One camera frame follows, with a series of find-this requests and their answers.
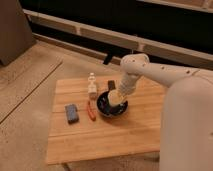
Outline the black bracket on rail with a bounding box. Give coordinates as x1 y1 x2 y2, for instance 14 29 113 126
103 54 113 65

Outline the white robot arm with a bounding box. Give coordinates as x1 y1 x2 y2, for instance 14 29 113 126
119 54 213 171

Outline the grey cabinet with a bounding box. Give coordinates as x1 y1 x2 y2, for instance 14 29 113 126
0 0 36 66

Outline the wooden board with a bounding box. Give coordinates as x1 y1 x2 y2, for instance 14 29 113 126
46 78 165 164

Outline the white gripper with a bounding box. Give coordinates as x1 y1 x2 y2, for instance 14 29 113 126
118 73 138 96

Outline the small dark brown block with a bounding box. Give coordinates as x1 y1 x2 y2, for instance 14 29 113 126
108 80 116 91

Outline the orange carrot toy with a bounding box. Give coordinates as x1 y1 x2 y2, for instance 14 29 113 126
87 101 96 121

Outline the blue sponge block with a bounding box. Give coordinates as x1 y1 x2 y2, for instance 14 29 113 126
65 104 79 124

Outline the dark ceramic bowl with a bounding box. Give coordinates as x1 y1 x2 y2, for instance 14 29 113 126
96 91 128 117

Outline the small white bottle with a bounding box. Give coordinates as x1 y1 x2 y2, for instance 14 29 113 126
88 73 97 99

